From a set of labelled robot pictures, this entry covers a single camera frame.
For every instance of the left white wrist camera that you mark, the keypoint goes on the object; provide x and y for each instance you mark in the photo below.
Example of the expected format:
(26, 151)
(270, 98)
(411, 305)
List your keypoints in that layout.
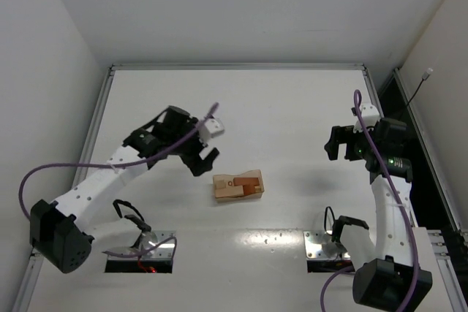
(211, 129)

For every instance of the clear orange plastic box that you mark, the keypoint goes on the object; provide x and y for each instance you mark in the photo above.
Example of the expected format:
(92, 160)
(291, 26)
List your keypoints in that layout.
(245, 186)

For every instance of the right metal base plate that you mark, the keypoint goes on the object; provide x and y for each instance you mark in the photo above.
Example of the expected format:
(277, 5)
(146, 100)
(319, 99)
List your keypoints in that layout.
(320, 247)

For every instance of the metal base plate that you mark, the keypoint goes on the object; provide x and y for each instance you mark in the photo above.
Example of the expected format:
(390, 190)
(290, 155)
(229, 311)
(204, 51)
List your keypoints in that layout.
(150, 245)
(320, 247)

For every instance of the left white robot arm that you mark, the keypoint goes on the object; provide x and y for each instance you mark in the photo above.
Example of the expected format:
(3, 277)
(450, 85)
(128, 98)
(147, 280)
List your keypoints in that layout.
(61, 230)

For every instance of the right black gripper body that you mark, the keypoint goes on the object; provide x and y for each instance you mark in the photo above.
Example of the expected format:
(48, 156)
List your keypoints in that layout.
(344, 142)

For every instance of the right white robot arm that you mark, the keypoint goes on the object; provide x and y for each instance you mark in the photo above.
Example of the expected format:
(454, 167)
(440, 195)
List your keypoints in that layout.
(386, 275)

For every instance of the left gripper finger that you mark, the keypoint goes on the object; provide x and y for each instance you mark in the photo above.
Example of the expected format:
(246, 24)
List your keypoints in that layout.
(199, 166)
(209, 153)

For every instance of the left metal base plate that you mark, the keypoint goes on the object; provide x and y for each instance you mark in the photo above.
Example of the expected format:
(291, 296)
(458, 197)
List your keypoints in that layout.
(150, 245)

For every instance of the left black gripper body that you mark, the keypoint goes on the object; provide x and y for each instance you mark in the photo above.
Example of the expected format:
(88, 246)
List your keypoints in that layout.
(195, 153)

